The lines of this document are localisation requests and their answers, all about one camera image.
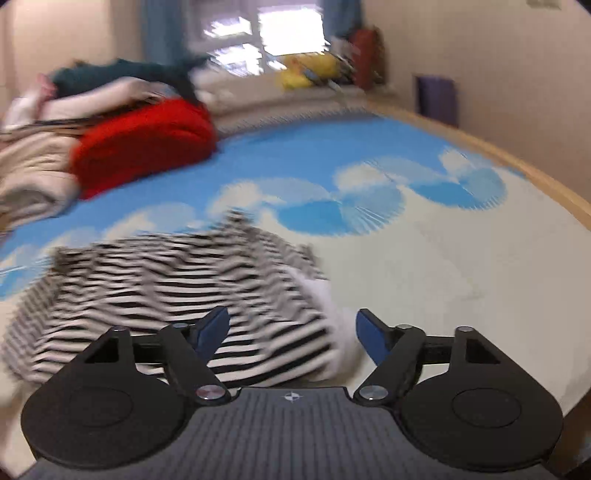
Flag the yellow plush toy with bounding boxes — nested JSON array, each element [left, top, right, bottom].
[[276, 52, 341, 91]]

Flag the pink white folded quilt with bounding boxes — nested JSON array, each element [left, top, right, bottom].
[[0, 76, 195, 137]]

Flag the blue white printed bed sheet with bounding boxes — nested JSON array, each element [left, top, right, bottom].
[[0, 108, 591, 478]]

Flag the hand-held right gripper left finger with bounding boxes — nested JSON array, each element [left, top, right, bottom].
[[81, 305, 232, 408]]

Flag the wooden bed frame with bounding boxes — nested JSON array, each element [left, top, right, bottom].
[[367, 99, 591, 478]]

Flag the white window sill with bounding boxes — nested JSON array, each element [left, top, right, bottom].
[[203, 78, 400, 127]]

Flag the white folded blanket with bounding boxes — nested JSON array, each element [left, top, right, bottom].
[[0, 131, 84, 236]]

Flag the dark red cushion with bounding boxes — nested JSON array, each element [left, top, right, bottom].
[[351, 27, 386, 90]]

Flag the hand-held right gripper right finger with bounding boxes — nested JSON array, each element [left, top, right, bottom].
[[353, 308, 505, 408]]

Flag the black white striped hoodie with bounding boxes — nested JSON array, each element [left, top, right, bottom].
[[0, 209, 365, 386]]

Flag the window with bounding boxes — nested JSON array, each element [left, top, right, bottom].
[[196, 0, 329, 78]]

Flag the red folded blanket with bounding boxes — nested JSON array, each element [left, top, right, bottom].
[[69, 98, 220, 200]]

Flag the blue curtain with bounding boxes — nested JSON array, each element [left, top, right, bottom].
[[321, 0, 365, 44], [140, 0, 197, 68]]

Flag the dark teal garment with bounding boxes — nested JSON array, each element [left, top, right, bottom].
[[48, 52, 208, 100]]

